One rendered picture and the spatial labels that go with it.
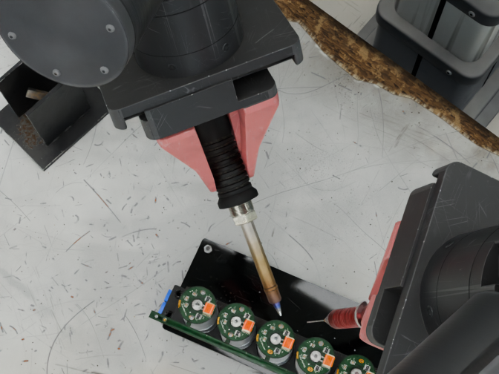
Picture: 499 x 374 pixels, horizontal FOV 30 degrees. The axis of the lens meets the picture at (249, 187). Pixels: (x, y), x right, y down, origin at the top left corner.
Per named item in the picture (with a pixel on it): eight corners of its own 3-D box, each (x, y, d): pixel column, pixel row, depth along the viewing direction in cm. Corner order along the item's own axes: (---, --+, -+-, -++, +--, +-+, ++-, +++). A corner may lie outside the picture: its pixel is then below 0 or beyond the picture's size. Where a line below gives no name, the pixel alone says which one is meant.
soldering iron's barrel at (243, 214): (284, 294, 57) (249, 197, 56) (289, 300, 55) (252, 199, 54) (262, 303, 56) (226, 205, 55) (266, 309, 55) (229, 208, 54)
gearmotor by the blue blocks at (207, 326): (194, 294, 66) (188, 280, 62) (225, 309, 66) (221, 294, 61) (179, 326, 66) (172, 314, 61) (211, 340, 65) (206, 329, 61)
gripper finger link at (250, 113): (303, 194, 53) (273, 64, 46) (185, 239, 52) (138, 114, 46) (263, 124, 58) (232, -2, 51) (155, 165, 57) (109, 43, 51)
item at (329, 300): (162, 329, 67) (161, 327, 66) (204, 240, 69) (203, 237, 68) (370, 421, 65) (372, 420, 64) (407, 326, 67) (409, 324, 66)
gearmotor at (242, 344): (229, 310, 66) (226, 297, 61) (261, 324, 66) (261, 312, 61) (215, 342, 65) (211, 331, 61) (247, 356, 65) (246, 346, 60)
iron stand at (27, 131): (100, 143, 75) (138, 55, 69) (18, 184, 69) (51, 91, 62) (51, 95, 76) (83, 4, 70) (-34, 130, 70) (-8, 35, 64)
